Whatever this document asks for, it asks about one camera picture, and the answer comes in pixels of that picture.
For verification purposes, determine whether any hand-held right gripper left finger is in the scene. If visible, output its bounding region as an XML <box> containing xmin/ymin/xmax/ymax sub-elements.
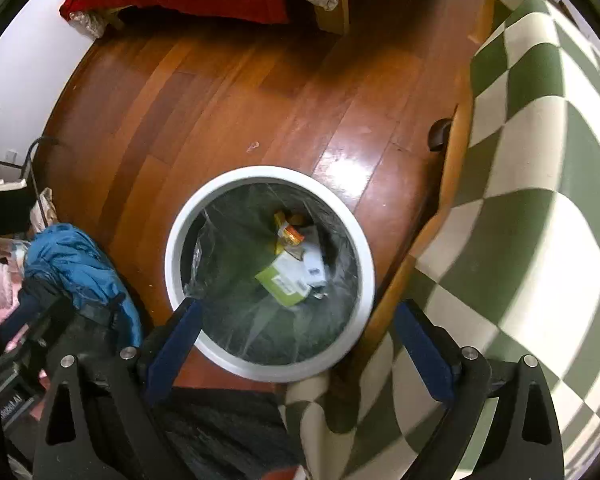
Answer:
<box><xmin>32</xmin><ymin>298</ymin><xmax>204</xmax><ymax>480</ymax></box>

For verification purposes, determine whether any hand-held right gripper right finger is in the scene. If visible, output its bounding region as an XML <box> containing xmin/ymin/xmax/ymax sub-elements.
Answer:
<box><xmin>393</xmin><ymin>299</ymin><xmax>566</xmax><ymax>480</ymax></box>

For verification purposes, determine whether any white round trash bin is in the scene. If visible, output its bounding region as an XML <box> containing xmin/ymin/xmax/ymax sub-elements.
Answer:
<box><xmin>164</xmin><ymin>165</ymin><xmax>377</xmax><ymax>384</ymax></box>

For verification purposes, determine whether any clear plastic bin liner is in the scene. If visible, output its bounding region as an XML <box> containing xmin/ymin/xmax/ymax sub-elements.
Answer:
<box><xmin>182</xmin><ymin>182</ymin><xmax>359</xmax><ymax>364</ymax></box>

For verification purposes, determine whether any blue jacket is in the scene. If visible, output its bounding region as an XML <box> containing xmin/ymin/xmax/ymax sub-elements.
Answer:
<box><xmin>22</xmin><ymin>223</ymin><xmax>145</xmax><ymax>349</ymax></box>

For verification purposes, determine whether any green paper box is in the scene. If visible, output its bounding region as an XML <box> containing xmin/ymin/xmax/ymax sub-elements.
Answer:
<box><xmin>254</xmin><ymin>252</ymin><xmax>313</xmax><ymax>307</ymax></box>

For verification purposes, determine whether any white paper scrap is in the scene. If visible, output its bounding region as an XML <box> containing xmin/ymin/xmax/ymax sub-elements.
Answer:
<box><xmin>300</xmin><ymin>226</ymin><xmax>331</xmax><ymax>301</ymax></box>

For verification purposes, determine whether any green white checkered blanket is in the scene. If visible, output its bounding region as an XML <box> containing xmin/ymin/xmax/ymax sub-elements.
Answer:
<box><xmin>279</xmin><ymin>0</ymin><xmax>600</xmax><ymax>480</ymax></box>

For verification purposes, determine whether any orange snack wrapper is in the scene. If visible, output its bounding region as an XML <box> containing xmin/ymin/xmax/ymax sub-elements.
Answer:
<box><xmin>273</xmin><ymin>211</ymin><xmax>307</xmax><ymax>256</ymax></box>

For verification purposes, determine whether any black metal stand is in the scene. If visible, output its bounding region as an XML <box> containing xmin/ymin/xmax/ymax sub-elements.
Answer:
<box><xmin>0</xmin><ymin>136</ymin><xmax>61</xmax><ymax>241</ymax></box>

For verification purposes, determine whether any wooden bed frame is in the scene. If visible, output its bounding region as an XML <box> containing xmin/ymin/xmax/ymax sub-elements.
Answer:
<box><xmin>340</xmin><ymin>0</ymin><xmax>506</xmax><ymax>376</ymax></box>

